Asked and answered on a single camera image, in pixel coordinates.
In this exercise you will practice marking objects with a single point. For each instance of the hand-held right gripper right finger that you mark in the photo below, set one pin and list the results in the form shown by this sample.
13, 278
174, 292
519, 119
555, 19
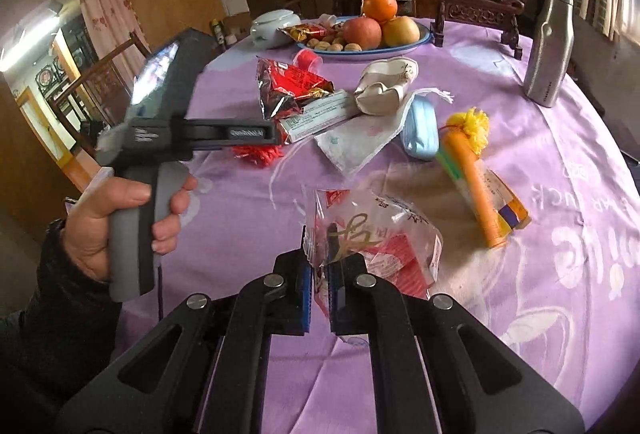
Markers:
336, 296

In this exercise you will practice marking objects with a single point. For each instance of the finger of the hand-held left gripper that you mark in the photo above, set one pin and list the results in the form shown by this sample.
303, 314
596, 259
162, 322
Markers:
235, 134

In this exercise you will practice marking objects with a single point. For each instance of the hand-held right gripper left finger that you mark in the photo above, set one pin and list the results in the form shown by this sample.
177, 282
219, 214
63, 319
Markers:
303, 286

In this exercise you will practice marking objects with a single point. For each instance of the clear red-printed plastic bag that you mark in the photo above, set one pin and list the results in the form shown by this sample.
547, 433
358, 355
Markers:
395, 224

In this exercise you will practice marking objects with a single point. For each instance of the person's left forearm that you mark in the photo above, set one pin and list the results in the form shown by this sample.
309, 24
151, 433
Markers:
50, 339

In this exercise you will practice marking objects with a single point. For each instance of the person's left hand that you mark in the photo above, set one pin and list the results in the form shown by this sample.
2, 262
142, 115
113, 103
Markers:
90, 229

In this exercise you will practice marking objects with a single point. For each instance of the red knitted item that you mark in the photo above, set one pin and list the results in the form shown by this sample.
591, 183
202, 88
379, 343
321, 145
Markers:
260, 157

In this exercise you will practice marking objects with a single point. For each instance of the dark wooden chair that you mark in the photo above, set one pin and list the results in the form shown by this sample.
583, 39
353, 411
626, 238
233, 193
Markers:
107, 82

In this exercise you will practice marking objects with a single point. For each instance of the red foil snack wrapper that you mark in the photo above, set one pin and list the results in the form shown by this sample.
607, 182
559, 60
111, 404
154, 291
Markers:
285, 79

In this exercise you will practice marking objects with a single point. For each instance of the white medicine box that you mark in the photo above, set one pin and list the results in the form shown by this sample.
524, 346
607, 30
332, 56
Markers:
315, 114

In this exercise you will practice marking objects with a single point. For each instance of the small dark bottle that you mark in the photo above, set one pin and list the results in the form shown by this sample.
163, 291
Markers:
217, 34

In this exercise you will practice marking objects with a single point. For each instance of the small red cup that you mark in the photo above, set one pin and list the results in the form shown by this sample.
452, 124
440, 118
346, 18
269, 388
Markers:
307, 59

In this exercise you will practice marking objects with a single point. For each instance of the white ceramic lidded bowl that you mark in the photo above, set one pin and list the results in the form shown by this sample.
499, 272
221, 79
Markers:
272, 27

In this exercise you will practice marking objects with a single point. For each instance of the white cloth pouch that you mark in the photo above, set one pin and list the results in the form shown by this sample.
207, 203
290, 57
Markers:
350, 139

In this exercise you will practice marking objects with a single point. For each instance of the walnut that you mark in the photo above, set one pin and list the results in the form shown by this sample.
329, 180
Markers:
353, 48
336, 48
324, 47
313, 43

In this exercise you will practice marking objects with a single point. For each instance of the red candy packet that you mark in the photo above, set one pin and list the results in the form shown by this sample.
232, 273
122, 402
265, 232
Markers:
305, 33

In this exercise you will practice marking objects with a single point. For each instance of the red floral curtain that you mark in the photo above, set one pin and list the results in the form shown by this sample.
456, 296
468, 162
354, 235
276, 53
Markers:
105, 4

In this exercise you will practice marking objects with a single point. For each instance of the cream cloth pouch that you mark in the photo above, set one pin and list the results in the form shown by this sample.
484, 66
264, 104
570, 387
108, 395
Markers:
385, 82

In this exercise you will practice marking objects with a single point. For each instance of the red apple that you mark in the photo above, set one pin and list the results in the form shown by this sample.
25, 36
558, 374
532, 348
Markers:
361, 33

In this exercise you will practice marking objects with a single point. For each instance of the orange plastic tube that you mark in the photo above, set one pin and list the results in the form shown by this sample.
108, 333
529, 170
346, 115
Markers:
480, 194

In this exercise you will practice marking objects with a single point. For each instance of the light blue case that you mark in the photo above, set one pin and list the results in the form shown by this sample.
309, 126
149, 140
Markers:
420, 129

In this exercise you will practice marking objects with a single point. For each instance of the blue-rimmed fruit plate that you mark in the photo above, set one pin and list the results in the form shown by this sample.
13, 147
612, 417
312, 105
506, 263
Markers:
405, 45

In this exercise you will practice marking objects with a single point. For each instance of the orange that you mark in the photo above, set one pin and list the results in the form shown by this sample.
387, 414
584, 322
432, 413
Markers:
380, 6

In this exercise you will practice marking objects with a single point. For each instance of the yellow apple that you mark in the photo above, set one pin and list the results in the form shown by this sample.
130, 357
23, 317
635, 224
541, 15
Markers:
401, 30

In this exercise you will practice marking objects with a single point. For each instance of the yellow purple small box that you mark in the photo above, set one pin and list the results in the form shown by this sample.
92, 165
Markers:
510, 204

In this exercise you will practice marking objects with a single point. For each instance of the yellow pompom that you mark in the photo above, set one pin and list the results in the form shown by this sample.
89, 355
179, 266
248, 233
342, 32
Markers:
470, 127

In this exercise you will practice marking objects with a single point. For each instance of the purple printed tablecloth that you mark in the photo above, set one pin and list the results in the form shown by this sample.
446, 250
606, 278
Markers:
550, 164

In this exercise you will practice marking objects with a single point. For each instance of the steel thermos bottle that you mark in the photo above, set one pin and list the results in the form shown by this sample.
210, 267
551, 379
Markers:
547, 44

